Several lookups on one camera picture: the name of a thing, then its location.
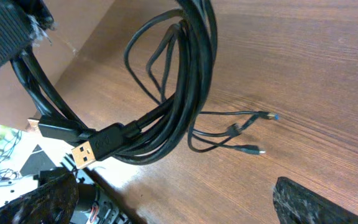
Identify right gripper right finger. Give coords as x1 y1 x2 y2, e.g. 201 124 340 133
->
273 177 358 224

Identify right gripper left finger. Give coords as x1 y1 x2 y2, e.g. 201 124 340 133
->
0 172 79 224

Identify black usb cables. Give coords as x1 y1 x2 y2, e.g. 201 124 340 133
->
9 0 280 170

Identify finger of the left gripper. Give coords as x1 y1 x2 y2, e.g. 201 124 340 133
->
0 0 54 67

